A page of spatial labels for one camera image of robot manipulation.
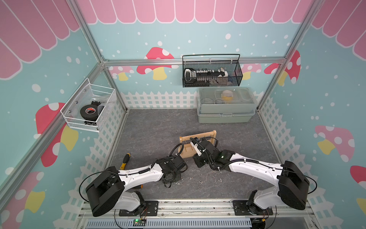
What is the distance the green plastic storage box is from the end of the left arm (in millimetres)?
441

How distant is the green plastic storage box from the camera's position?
1.01 meters

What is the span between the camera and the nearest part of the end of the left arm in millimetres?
615
